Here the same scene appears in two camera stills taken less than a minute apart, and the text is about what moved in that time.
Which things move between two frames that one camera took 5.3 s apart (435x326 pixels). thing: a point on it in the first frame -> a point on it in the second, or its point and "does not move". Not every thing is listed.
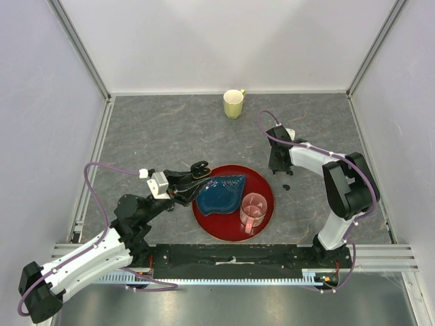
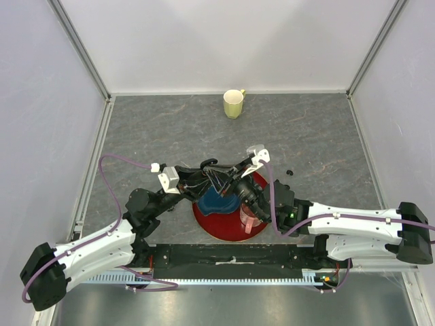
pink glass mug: x=253 y=210 does not move
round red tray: x=228 y=226 does not move
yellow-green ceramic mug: x=233 y=102 does not move
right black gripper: x=273 y=166 -> x=236 y=174
